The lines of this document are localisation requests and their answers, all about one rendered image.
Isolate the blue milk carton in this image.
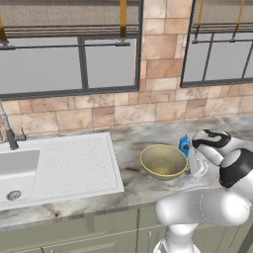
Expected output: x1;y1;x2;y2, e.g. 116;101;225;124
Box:
178;133;192;159

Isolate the large dark-framed window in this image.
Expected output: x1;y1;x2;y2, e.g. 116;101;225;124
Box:
0;0;144;102

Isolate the pale green cupboard door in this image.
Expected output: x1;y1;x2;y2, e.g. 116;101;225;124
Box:
136;207;170;253
192;222;253;253

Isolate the yellow-green bowl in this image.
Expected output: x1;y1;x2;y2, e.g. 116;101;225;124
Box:
139;143;190;182

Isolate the small woven window blind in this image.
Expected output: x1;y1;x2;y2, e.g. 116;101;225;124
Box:
192;0;253;35

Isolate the white sink with drainboard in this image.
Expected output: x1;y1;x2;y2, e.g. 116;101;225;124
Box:
0;131;126;212

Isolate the silver cupboard handle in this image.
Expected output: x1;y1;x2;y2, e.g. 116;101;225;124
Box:
146;230;154;253

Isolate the wide woven window blind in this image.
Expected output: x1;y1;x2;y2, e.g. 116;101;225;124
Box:
0;0;142;40

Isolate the grey metal tap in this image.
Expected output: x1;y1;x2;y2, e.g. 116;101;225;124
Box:
0;100;28;151

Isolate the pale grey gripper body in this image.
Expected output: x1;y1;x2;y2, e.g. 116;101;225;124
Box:
188;146;211;181

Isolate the pale green drawer front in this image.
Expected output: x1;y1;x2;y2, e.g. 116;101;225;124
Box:
0;216;89;253

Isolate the narrow dark-framed window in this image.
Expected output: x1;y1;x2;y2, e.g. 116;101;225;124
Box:
180;0;253;89

